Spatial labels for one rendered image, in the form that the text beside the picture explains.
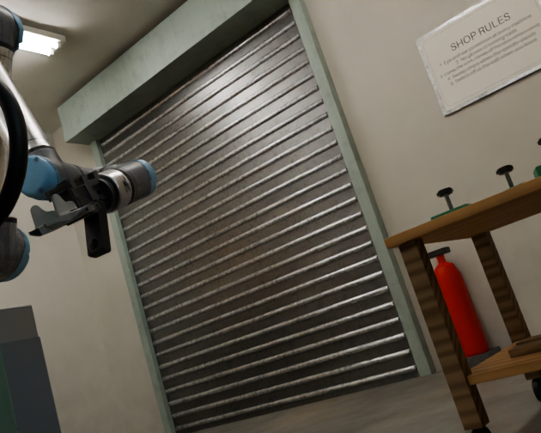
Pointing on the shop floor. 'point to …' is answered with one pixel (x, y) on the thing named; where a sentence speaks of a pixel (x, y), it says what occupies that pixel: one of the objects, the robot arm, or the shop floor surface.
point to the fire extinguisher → (462, 310)
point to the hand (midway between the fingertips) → (44, 230)
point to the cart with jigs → (500, 216)
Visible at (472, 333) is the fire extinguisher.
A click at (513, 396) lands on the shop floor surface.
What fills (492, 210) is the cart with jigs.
